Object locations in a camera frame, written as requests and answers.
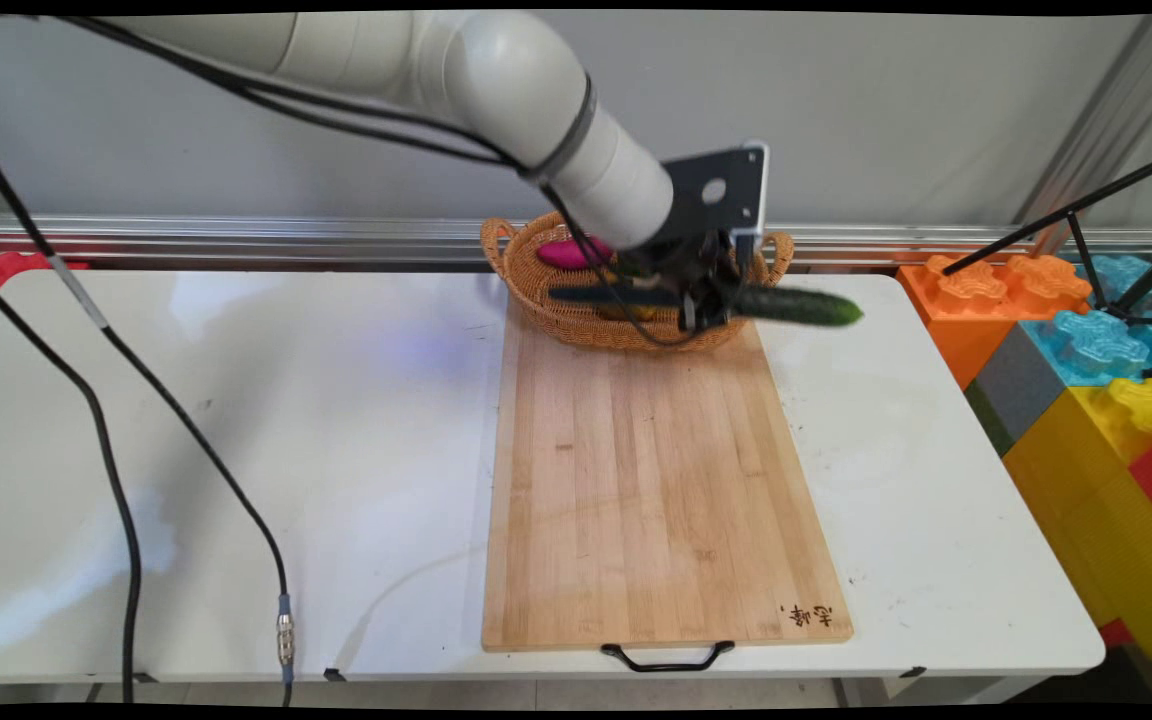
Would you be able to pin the red plastic object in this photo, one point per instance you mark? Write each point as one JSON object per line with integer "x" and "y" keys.
{"x": 6, "y": 270}

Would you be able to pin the orange giant building block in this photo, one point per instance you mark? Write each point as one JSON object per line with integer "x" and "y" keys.
{"x": 966, "y": 320}

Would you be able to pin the bamboo cutting board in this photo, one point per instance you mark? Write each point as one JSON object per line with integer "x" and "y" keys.
{"x": 656, "y": 500}

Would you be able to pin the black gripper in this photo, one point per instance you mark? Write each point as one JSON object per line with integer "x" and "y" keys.
{"x": 681, "y": 262}

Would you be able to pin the blue giant building block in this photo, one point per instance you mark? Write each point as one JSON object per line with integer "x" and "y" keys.
{"x": 1096, "y": 345}

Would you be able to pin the magenta toy eggplant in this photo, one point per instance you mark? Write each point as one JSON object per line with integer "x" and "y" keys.
{"x": 566, "y": 253}

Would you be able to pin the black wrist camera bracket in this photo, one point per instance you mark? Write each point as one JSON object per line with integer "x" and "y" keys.
{"x": 711, "y": 190}

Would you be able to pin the long green cucumber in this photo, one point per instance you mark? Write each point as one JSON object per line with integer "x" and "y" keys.
{"x": 806, "y": 305}

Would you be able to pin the aluminium rail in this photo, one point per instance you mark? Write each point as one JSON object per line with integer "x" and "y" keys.
{"x": 236, "y": 240}

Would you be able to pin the black tripod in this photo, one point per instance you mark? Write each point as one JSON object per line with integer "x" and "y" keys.
{"x": 1076, "y": 212}

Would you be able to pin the yellow giant building block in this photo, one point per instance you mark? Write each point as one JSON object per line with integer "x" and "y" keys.
{"x": 1096, "y": 520}

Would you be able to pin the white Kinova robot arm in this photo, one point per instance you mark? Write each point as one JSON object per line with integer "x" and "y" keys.
{"x": 496, "y": 80}

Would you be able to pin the diagonal aluminium post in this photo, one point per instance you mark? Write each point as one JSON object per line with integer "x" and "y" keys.
{"x": 1106, "y": 110}

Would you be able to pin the grey giant building block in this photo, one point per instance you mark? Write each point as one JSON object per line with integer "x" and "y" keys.
{"x": 1021, "y": 385}

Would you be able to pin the woven wicker basket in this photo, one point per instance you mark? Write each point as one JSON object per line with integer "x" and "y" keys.
{"x": 556, "y": 320}

